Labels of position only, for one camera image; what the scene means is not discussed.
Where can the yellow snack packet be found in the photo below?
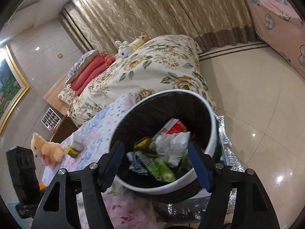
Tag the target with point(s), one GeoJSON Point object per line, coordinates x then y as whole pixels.
{"type": "Point", "coordinates": [145, 144]}

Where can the red white milk carton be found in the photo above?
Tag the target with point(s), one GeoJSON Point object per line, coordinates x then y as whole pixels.
{"type": "Point", "coordinates": [173, 126]}

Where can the beige teddy bear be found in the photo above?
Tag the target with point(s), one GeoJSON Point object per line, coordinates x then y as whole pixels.
{"type": "Point", "coordinates": [50, 153]}

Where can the white bunny plush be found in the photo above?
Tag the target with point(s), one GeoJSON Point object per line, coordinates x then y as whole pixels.
{"type": "Point", "coordinates": [124, 49]}

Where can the wooden headboard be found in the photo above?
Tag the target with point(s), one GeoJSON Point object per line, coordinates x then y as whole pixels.
{"type": "Point", "coordinates": [51, 97]}

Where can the wooden nightstand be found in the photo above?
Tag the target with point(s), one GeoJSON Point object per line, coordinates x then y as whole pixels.
{"type": "Point", "coordinates": [64, 129]}

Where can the green snack bag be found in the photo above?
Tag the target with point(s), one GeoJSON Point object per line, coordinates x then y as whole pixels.
{"type": "Point", "coordinates": [156, 167]}

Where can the folded red blanket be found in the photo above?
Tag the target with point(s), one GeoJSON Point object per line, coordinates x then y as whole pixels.
{"type": "Point", "coordinates": [97, 66]}

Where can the beige patterned curtain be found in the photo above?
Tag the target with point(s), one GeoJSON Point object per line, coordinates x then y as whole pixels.
{"type": "Point", "coordinates": [97, 24]}

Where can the gold framed painting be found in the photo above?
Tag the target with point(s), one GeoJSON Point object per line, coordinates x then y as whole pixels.
{"type": "Point", "coordinates": [14, 86]}

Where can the white plastic bag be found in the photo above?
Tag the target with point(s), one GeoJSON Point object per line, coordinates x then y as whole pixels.
{"type": "Point", "coordinates": [172, 147]}

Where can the white blue bag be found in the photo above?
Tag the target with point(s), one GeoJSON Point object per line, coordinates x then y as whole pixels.
{"type": "Point", "coordinates": [135, 163]}

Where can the pink heart cloth cover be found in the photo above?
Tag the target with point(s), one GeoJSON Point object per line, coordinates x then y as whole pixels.
{"type": "Point", "coordinates": [277, 23]}

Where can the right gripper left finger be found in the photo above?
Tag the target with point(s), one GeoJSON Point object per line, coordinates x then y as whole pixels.
{"type": "Point", "coordinates": [58, 207]}

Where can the cream floral quilt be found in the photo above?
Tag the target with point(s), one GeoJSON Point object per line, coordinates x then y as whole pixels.
{"type": "Point", "coordinates": [164, 63]}

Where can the white round trash bin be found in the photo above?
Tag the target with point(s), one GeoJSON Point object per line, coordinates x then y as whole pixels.
{"type": "Point", "coordinates": [181, 178]}

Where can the blue patterned pillow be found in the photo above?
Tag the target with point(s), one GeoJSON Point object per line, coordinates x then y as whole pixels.
{"type": "Point", "coordinates": [79, 66]}

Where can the photo collage frame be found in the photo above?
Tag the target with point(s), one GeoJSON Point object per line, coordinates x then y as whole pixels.
{"type": "Point", "coordinates": [51, 120]}

